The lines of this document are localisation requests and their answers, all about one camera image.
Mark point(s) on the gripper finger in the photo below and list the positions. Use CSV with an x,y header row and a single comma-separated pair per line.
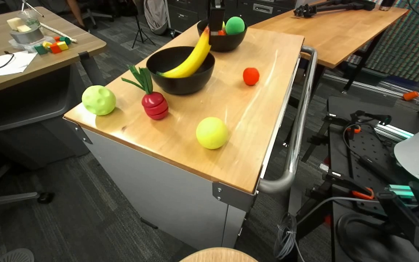
x,y
221,18
212,18

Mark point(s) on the yellow toy banana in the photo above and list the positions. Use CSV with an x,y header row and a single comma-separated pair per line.
x,y
191,62

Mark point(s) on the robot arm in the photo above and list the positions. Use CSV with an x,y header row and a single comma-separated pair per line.
x,y
418,153

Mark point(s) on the small black bowl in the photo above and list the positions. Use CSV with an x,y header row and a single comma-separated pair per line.
x,y
227,43

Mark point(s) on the large black bowl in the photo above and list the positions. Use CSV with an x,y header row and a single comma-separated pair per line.
x,y
187,84

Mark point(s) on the small orange toy piece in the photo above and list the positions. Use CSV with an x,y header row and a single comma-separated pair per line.
x,y
221,32

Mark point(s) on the dark green foam ball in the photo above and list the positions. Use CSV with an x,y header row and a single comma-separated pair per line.
x,y
235,25

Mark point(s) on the dark drawer cabinet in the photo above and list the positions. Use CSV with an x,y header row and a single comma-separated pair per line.
x,y
187,12

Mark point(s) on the grey mesh bag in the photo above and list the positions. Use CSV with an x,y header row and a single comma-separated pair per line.
x,y
156,16

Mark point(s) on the red orange toy tomato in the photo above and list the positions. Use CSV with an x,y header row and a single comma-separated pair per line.
x,y
251,76

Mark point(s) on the red toy radish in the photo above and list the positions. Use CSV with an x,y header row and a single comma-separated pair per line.
x,y
155,104

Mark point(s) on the folded black tripod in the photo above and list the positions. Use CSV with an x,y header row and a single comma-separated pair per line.
x,y
326,7

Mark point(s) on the wooden table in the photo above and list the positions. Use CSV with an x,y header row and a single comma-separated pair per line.
x,y
333,32

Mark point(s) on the yellow foam ball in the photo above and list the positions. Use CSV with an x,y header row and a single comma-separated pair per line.
x,y
212,133

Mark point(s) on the person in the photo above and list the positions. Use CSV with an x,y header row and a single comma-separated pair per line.
x,y
76,12

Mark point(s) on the light green dimpled ball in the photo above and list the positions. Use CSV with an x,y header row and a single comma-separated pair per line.
x,y
98,100

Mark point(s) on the heap of coloured wooden blocks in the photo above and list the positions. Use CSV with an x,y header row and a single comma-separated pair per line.
x,y
55,47

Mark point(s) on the orange clamp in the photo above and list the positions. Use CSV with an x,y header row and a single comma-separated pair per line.
x,y
364,194
355,129

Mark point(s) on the clear plastic cup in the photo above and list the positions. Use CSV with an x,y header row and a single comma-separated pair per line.
x,y
31,18

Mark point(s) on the grey tape roll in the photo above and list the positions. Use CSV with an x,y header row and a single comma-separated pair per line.
x,y
27,35

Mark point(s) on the pale yellow foam blocks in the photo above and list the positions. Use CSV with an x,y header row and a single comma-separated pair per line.
x,y
15,23

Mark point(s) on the orange toy carrot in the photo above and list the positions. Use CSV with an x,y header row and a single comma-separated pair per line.
x,y
410,95

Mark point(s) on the white paper sheets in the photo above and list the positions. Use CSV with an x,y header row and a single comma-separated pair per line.
x,y
2,65

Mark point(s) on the round wooden stool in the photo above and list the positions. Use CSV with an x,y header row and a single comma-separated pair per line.
x,y
218,255

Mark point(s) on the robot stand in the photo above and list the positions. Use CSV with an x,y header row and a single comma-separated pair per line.
x,y
362,225

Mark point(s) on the office chair base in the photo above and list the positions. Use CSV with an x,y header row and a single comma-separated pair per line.
x,y
9,198

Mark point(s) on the grey round fan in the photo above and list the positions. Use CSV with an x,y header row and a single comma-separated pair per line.
x,y
15,255

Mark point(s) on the aluminium rail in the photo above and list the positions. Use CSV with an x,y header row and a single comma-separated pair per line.
x,y
376,87

